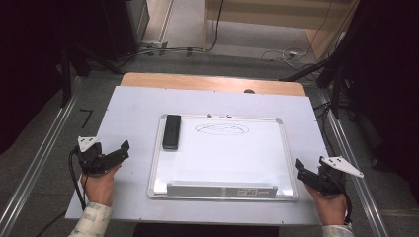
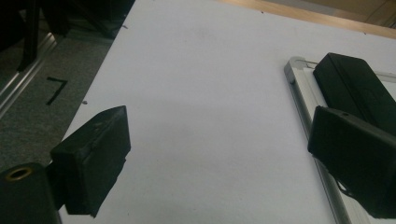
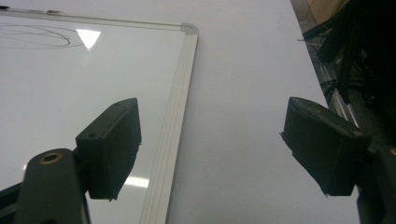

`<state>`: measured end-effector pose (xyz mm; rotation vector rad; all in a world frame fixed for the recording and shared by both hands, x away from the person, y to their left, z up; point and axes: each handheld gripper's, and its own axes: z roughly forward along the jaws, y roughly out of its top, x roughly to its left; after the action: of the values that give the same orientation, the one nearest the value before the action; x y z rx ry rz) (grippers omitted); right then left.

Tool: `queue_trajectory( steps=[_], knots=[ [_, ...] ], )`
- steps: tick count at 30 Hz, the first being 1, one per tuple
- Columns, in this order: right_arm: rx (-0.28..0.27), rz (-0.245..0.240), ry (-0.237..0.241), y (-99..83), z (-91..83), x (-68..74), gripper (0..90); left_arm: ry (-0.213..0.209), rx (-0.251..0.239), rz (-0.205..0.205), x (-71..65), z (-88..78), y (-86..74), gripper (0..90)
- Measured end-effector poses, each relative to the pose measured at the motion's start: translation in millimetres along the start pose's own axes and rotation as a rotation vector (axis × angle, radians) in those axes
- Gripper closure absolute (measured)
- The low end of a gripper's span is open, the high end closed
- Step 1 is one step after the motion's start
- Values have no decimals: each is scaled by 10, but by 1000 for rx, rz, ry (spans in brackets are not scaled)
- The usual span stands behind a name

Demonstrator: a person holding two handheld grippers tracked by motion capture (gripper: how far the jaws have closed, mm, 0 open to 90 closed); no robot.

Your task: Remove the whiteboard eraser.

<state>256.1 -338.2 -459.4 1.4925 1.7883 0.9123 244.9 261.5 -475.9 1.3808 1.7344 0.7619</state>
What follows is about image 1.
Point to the person's left hand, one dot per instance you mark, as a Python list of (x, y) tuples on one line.
[(99, 187)]

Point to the white whiteboard with metal frame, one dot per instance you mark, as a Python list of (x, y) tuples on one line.
[(224, 158)]

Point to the person's right hand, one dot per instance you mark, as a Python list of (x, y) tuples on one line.
[(329, 209)]

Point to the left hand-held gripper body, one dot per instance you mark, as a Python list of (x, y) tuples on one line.
[(92, 158)]

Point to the metal floor rail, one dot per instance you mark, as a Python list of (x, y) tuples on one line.
[(36, 168), (355, 171)]

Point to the grey power strip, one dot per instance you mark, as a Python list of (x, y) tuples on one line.
[(154, 44)]

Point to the wooden furniture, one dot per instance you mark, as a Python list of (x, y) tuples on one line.
[(280, 16)]

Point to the black whiteboard eraser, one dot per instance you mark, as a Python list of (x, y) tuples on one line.
[(171, 131)]

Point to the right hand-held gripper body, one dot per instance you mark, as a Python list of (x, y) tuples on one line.
[(331, 179)]

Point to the black cabinet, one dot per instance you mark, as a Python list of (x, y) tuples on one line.
[(82, 26)]

